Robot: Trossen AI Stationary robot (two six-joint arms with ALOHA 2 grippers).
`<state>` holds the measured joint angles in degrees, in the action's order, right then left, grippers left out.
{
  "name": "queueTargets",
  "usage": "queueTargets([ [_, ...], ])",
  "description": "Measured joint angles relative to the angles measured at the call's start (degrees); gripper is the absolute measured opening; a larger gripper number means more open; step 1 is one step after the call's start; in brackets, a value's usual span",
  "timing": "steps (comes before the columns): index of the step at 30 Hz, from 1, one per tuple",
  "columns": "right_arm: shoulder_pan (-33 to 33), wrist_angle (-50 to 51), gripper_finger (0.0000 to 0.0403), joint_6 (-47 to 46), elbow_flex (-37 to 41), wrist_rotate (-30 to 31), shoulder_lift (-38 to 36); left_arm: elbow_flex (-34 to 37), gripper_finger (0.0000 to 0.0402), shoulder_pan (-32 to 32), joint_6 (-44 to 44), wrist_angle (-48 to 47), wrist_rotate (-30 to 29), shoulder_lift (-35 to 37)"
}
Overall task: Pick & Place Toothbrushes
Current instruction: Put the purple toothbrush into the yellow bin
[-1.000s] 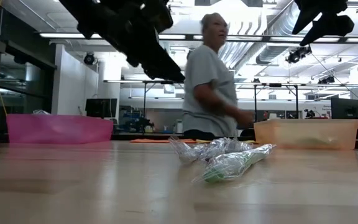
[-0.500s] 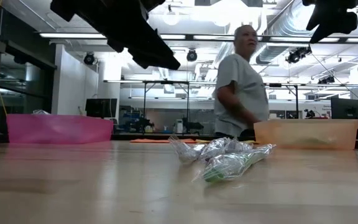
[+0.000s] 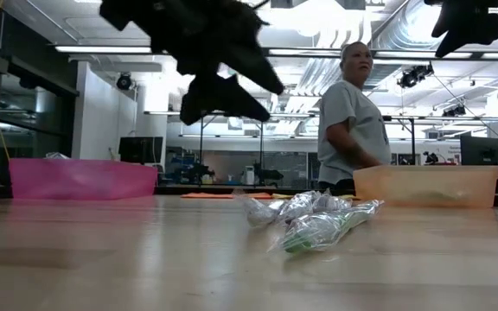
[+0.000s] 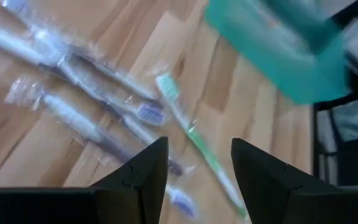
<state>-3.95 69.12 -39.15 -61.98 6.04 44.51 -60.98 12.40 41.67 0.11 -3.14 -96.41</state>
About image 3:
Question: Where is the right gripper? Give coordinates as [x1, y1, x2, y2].
[424, 0, 498, 59]

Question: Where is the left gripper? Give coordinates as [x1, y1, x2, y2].
[149, 0, 285, 127]

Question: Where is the purple white toothbrush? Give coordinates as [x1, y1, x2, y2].
[278, 191, 320, 225]
[312, 193, 354, 213]
[240, 196, 285, 229]

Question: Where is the black computer monitor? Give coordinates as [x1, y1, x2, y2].
[460, 135, 498, 166]
[118, 136, 164, 166]

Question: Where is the orange tray lid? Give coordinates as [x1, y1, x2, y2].
[179, 191, 275, 200]

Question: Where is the person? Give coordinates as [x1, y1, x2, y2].
[316, 41, 393, 195]

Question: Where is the long ceiling light strip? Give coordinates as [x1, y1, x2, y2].
[54, 44, 498, 60]

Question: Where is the orange plastic bin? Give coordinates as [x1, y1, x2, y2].
[352, 164, 498, 210]

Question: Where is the pink plastic bin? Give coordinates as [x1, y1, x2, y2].
[9, 158, 159, 200]

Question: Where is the black metal gantry frame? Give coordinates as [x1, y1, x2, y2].
[144, 110, 417, 174]

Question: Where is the black ceiling camera cluster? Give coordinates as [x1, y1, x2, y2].
[397, 63, 435, 90]

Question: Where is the small black ceiling camera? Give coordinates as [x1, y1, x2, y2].
[442, 104, 467, 117]

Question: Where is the black round ceiling camera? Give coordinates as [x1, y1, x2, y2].
[116, 72, 134, 92]

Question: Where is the black aluminium table frame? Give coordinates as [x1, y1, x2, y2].
[156, 184, 498, 210]

